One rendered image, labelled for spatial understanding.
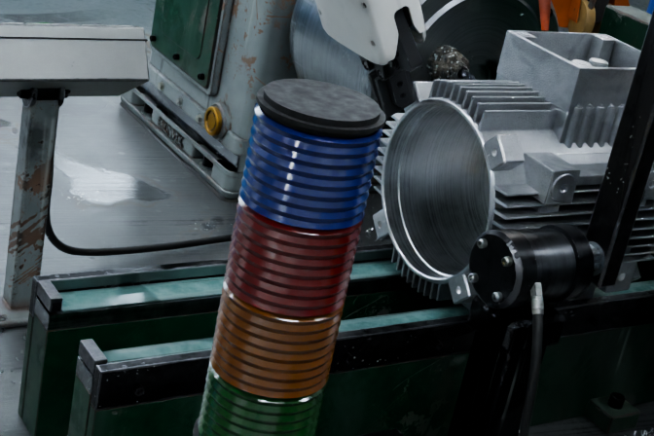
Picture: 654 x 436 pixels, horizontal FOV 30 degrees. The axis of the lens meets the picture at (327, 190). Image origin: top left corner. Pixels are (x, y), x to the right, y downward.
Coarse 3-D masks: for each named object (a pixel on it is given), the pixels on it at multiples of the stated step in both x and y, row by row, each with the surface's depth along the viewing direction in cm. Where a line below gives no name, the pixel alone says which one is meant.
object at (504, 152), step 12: (420, 84) 106; (420, 96) 106; (408, 108) 107; (492, 144) 97; (504, 144) 97; (516, 144) 98; (492, 156) 98; (504, 156) 96; (516, 156) 97; (492, 168) 98; (504, 168) 98; (384, 228) 111; (636, 264) 112; (636, 276) 111; (456, 288) 102; (468, 288) 101; (456, 300) 102; (468, 300) 102
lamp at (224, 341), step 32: (224, 288) 59; (224, 320) 58; (256, 320) 57; (288, 320) 57; (320, 320) 57; (224, 352) 59; (256, 352) 57; (288, 352) 57; (320, 352) 58; (256, 384) 58; (288, 384) 58; (320, 384) 60
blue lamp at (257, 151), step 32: (256, 128) 55; (288, 128) 54; (256, 160) 55; (288, 160) 54; (320, 160) 54; (352, 160) 54; (256, 192) 55; (288, 192) 54; (320, 192) 54; (352, 192) 55; (288, 224) 55; (320, 224) 55; (352, 224) 56
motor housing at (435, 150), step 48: (432, 96) 105; (480, 96) 100; (528, 96) 103; (384, 144) 111; (432, 144) 112; (480, 144) 115; (528, 144) 101; (384, 192) 111; (432, 192) 114; (480, 192) 117; (528, 192) 98; (576, 192) 100; (432, 240) 112; (432, 288) 105
